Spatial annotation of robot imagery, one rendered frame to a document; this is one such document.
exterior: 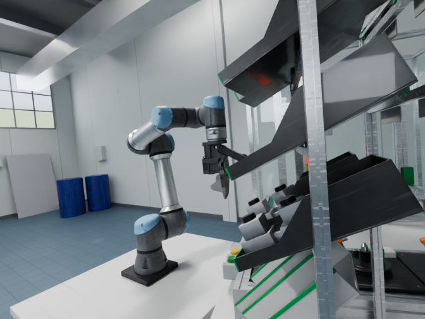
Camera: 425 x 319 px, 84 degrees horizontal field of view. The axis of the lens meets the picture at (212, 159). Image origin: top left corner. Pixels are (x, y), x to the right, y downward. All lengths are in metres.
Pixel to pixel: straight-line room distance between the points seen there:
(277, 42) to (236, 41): 4.30
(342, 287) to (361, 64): 0.31
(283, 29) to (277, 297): 0.52
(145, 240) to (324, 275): 0.87
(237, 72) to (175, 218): 0.89
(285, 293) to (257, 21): 4.32
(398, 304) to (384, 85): 0.64
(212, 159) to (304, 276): 0.45
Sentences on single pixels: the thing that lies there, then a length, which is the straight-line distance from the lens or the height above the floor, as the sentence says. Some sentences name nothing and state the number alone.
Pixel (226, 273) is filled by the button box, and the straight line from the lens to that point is 1.00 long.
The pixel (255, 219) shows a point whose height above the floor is 1.27.
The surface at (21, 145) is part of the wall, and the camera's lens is 8.70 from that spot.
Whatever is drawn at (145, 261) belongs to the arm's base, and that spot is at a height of 0.93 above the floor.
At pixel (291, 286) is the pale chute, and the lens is 0.58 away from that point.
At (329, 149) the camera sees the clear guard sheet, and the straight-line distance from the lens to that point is 2.24.
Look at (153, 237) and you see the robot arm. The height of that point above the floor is 1.03.
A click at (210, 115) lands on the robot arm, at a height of 1.52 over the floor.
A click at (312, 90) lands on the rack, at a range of 0.35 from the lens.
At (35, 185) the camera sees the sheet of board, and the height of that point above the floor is 0.78.
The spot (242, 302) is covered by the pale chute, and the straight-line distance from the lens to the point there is 0.67.
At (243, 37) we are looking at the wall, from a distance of 4.65.
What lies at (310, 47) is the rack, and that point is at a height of 1.52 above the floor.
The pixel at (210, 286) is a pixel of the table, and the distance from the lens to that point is 1.07.
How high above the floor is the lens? 1.40
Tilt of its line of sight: 3 degrees down
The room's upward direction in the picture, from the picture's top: 5 degrees counter-clockwise
